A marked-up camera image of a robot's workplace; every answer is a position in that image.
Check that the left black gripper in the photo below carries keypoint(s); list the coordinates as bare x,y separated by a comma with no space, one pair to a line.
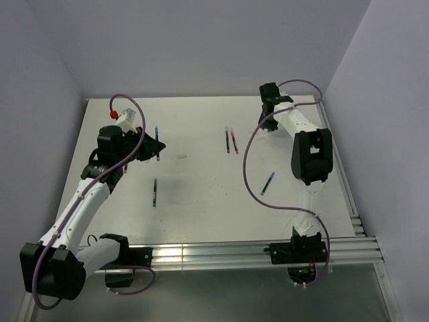
150,147

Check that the red pen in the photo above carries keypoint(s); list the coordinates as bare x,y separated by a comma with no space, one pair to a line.
234,140

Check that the green pen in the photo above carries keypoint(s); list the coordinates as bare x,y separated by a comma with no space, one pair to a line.
154,194

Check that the aluminium rail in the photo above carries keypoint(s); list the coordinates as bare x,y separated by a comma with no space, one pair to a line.
250,254

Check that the light blue pen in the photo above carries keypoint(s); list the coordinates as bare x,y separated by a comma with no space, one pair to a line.
266,185

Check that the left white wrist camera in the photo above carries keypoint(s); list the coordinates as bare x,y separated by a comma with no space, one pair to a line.
124,120

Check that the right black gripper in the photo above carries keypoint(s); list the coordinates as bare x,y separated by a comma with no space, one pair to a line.
270,126

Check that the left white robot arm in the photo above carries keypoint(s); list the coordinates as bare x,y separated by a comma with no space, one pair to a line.
55,266

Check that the dark blue pen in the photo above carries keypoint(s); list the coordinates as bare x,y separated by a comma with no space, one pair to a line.
157,139

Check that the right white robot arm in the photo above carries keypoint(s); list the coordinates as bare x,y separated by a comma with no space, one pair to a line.
311,161

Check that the purple pen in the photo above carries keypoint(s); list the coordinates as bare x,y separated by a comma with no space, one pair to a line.
227,139

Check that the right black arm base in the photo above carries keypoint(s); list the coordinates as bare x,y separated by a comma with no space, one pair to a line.
307,258

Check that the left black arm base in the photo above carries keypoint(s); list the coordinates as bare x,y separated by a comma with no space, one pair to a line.
135,266

